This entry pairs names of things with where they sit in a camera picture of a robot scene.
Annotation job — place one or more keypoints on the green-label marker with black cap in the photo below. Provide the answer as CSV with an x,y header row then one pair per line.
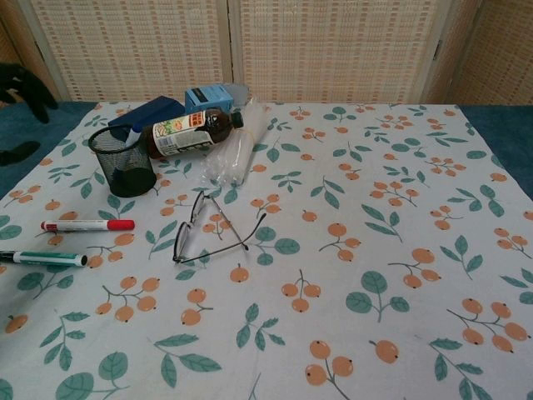
x,y
46,258

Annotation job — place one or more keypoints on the thin-frame eyeglasses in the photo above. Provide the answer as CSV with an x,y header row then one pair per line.
x,y
183,241

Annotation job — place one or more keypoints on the light blue carton box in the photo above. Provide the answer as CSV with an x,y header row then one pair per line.
x,y
208,99

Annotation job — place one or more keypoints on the white marker with red cap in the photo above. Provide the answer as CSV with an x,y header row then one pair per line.
x,y
83,225

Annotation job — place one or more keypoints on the navy blue case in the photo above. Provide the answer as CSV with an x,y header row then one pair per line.
x,y
154,110

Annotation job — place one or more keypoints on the white marker with blue cap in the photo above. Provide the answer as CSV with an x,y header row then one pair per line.
x,y
134,135

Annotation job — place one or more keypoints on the brown bottle with label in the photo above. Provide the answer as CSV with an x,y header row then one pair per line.
x,y
187,133

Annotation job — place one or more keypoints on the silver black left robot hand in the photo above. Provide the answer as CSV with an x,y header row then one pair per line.
x,y
31,89

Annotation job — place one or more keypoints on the blue felt table cover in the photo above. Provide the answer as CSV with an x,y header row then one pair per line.
x,y
25,137

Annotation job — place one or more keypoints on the floral printed tablecloth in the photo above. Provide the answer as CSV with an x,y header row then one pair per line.
x,y
291,271

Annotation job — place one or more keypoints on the clear plastic bottle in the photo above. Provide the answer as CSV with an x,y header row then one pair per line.
x,y
233,158

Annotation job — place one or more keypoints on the black mesh pen holder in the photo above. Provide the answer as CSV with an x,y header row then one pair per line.
x,y
129,179

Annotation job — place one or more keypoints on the woven bamboo folding screen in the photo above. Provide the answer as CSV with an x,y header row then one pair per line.
x,y
291,46

